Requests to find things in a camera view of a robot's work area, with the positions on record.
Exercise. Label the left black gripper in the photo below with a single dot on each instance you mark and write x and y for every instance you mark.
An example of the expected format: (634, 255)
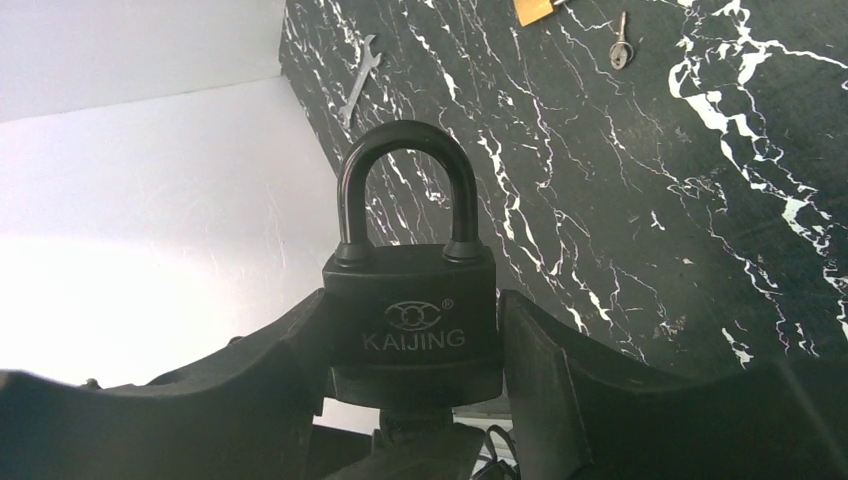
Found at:
(411, 444)

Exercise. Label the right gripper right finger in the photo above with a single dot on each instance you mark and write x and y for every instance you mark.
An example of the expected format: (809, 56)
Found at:
(581, 410)

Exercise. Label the silver open-end wrench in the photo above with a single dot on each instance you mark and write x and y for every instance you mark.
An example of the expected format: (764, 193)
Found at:
(369, 62)

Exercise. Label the small silver key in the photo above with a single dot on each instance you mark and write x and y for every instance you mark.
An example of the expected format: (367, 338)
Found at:
(621, 51)

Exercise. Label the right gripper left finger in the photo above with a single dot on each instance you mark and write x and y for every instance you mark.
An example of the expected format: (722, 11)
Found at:
(243, 412)

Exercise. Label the black padlock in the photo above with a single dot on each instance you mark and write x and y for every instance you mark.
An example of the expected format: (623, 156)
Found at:
(423, 321)

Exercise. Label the small brass padlock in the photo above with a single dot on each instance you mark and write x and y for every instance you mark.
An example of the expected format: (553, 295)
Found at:
(530, 11)

